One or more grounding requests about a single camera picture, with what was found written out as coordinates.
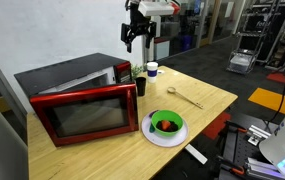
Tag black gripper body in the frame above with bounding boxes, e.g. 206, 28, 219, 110
125, 0, 154, 36

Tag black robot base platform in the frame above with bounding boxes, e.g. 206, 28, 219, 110
217, 111, 283, 180

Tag white paper cup blue band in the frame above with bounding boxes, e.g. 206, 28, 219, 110
146, 61, 159, 84

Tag black plastic cup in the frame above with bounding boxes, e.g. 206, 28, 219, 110
135, 76, 147, 97

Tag bright green plastic bowl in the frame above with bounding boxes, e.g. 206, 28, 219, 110
150, 109, 184, 138

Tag white cabinet red top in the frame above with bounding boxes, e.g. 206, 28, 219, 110
153, 35, 172, 61

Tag small potted green plant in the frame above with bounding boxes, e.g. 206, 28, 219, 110
130, 63, 146, 81

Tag wooden spoon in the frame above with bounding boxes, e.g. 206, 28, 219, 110
167, 86, 204, 110

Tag purple toy grapes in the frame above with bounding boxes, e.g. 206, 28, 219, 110
148, 110, 160, 119

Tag orange toy carrot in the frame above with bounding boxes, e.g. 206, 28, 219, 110
160, 119, 172, 132

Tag dark toy food pieces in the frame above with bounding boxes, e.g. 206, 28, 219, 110
155, 119, 180, 133

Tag pale lavender round plate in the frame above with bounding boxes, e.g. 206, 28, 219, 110
141, 109, 190, 148

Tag red floor mat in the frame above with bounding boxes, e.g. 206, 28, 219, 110
201, 111, 232, 141
266, 72, 285, 89

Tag orange black clamp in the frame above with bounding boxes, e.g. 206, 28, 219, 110
224, 120, 250, 135
230, 165, 247, 177

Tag white bar under table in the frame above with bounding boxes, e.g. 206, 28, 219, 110
185, 143, 209, 165

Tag yellow floor mat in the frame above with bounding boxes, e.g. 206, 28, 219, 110
247, 87, 285, 116

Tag aluminium extrusion piece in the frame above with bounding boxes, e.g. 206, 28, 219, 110
247, 124, 272, 147

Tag grey flat panel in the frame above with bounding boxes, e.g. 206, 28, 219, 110
0, 89, 29, 180

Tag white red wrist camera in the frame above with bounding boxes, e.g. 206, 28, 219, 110
137, 0, 182, 18

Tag metal wire cart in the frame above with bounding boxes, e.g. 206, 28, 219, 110
226, 49, 259, 75

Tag grey metal frame beam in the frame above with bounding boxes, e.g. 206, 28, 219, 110
0, 41, 28, 145

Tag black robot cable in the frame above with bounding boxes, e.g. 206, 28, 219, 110
265, 33, 285, 126

